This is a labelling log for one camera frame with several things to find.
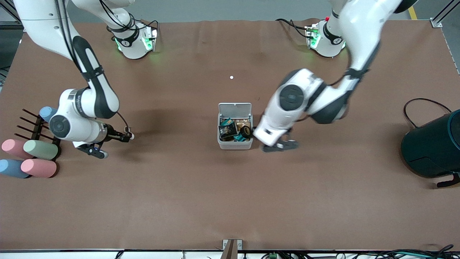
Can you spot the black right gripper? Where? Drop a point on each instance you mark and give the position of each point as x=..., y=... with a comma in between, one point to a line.
x=112, y=133

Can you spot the white rubber band loop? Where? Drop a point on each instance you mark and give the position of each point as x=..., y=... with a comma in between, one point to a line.
x=132, y=136

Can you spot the small white lidded bin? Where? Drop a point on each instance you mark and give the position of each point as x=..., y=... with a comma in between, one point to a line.
x=233, y=145

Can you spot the dark snack packet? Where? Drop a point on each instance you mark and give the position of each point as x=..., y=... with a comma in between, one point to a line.
x=228, y=131

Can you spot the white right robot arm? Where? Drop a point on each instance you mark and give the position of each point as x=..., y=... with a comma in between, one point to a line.
x=97, y=90

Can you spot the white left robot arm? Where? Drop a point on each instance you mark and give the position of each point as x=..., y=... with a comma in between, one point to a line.
x=355, y=32

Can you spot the black tape roll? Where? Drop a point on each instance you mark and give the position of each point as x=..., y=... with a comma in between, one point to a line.
x=245, y=132

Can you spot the brown crumpled wrapper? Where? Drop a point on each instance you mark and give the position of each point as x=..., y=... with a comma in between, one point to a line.
x=242, y=123

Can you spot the teal snack wrapper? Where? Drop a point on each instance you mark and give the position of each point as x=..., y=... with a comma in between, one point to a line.
x=226, y=121

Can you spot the blue cup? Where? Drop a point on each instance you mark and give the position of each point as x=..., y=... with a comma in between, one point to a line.
x=47, y=113
x=12, y=169

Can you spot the mint green cup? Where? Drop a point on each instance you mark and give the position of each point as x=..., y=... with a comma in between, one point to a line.
x=41, y=149

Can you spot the dark wooden peg rack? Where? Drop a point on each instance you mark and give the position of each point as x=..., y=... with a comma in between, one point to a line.
x=36, y=127

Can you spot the pink cup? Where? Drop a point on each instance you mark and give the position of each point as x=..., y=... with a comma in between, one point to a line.
x=12, y=147
x=37, y=168

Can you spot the green terminal connector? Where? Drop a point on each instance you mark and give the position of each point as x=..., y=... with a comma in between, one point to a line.
x=273, y=255

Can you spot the dark teal cylindrical device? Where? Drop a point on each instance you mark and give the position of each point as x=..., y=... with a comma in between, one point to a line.
x=431, y=147

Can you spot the aluminium frame profile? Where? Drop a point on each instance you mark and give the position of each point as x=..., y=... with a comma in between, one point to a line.
x=10, y=14
x=440, y=16

